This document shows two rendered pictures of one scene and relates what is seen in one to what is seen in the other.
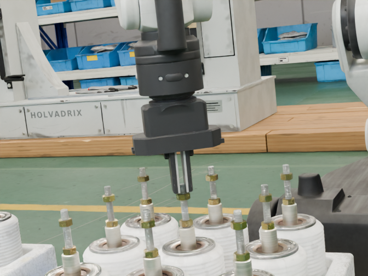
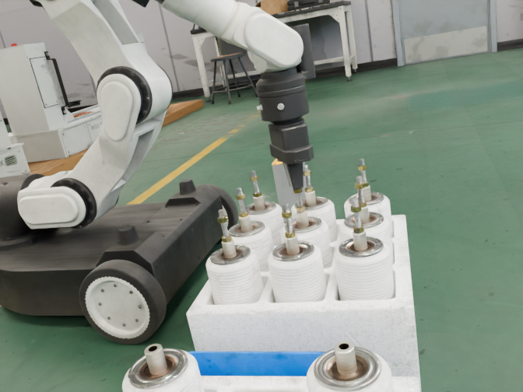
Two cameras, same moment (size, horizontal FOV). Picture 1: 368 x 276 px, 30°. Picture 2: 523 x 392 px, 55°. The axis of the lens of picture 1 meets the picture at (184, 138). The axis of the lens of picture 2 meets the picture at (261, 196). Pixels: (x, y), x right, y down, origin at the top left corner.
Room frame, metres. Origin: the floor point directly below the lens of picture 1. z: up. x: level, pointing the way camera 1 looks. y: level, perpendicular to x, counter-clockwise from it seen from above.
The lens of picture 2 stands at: (1.10, 0.92, 0.63)
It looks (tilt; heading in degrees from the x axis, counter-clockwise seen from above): 18 degrees down; 264
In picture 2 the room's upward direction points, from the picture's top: 11 degrees counter-clockwise
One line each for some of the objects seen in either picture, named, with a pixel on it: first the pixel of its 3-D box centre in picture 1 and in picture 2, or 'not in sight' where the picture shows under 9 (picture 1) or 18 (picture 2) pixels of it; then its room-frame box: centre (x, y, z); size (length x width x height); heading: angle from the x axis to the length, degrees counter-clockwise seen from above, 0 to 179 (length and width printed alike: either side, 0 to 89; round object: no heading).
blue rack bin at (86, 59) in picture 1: (105, 55); not in sight; (6.56, 0.66, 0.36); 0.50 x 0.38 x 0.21; 155
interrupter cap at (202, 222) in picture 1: (216, 222); (247, 229); (1.04, -0.04, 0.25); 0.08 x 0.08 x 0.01
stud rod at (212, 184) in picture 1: (213, 190); (242, 206); (1.04, -0.04, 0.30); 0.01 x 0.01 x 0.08
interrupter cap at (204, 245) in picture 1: (188, 247); (303, 225); (0.93, 0.01, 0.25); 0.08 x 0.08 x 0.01
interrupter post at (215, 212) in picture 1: (215, 213); (245, 223); (1.04, -0.04, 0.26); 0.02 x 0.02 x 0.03
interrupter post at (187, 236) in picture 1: (187, 238); (302, 218); (0.93, 0.01, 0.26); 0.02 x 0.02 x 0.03
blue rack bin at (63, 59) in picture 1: (69, 58); not in sight; (6.78, 1.04, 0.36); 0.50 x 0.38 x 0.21; 155
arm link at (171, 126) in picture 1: (172, 104); (286, 125); (0.93, 0.01, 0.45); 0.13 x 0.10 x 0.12; 98
